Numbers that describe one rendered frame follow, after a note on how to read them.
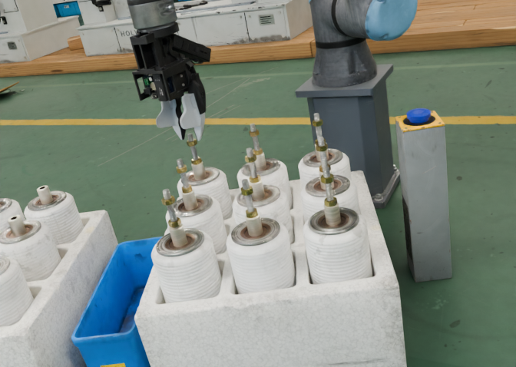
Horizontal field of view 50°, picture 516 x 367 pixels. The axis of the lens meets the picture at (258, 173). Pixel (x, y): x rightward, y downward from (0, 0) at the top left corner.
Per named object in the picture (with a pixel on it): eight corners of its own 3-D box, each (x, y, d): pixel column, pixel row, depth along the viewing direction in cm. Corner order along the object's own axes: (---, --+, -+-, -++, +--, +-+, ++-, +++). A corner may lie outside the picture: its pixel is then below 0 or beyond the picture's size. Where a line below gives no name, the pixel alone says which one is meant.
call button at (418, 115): (405, 120, 99) (404, 109, 98) (428, 117, 98) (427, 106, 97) (409, 128, 95) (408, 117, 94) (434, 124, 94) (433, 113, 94)
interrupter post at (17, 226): (17, 231, 101) (11, 215, 100) (29, 229, 101) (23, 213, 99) (11, 238, 99) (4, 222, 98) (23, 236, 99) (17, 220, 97)
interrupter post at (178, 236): (186, 248, 85) (180, 229, 83) (171, 249, 85) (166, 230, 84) (190, 239, 87) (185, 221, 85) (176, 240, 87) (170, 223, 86)
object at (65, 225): (64, 266, 123) (35, 193, 115) (104, 260, 121) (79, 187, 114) (45, 292, 114) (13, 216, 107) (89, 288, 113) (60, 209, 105)
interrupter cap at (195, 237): (197, 256, 82) (196, 252, 82) (150, 259, 84) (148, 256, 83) (210, 229, 89) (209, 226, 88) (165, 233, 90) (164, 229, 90)
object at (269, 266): (279, 299, 98) (261, 210, 91) (316, 323, 91) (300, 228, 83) (236, 328, 93) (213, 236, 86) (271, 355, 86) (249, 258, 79)
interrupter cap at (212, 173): (226, 170, 109) (226, 166, 109) (209, 188, 103) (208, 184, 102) (193, 170, 112) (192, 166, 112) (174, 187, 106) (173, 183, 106)
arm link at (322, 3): (345, 28, 136) (338, -31, 131) (382, 31, 125) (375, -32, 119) (304, 40, 132) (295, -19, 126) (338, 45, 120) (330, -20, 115)
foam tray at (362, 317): (196, 267, 125) (176, 196, 118) (371, 243, 121) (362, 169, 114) (163, 406, 90) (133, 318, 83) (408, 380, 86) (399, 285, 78)
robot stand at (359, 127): (336, 171, 157) (322, 67, 144) (402, 173, 148) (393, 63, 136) (312, 203, 142) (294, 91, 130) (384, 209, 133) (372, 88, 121)
